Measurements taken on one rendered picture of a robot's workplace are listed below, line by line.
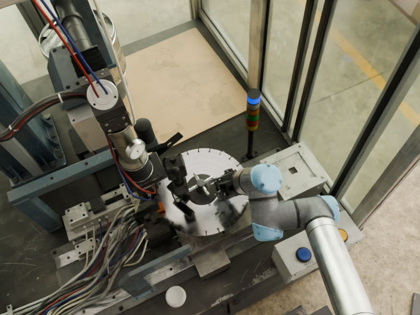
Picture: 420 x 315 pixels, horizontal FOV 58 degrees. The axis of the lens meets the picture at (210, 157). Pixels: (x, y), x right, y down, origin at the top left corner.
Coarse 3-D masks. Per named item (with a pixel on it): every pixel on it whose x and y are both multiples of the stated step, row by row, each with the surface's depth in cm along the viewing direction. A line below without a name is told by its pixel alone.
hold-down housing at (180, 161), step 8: (168, 160) 102; (176, 160) 102; (168, 168) 101; (184, 168) 102; (168, 176) 103; (184, 176) 113; (176, 184) 111; (184, 184) 112; (176, 192) 114; (184, 192) 115
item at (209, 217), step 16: (192, 160) 136; (208, 160) 136; (224, 160) 135; (192, 176) 133; (160, 192) 131; (176, 208) 127; (192, 208) 127; (208, 208) 127; (224, 208) 126; (240, 208) 126; (176, 224) 125; (192, 224) 124; (208, 224) 124; (224, 224) 124
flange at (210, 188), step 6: (198, 174) 132; (204, 174) 132; (192, 180) 131; (192, 186) 130; (210, 186) 129; (216, 186) 129; (192, 192) 129; (198, 192) 128; (204, 192) 128; (210, 192) 128; (192, 198) 128; (198, 198) 128; (204, 198) 127; (210, 198) 127
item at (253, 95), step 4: (252, 88) 124; (248, 92) 123; (252, 92) 123; (256, 92) 123; (260, 92) 123; (248, 96) 123; (252, 96) 123; (256, 96) 122; (260, 96) 123; (248, 100) 124; (252, 100) 123; (256, 100) 123; (252, 104) 125
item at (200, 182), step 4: (196, 176) 127; (212, 176) 127; (200, 180) 126; (204, 180) 126; (208, 180) 126; (196, 184) 126; (200, 184) 125; (204, 184) 125; (192, 188) 125; (200, 188) 126; (204, 188) 125; (208, 192) 124
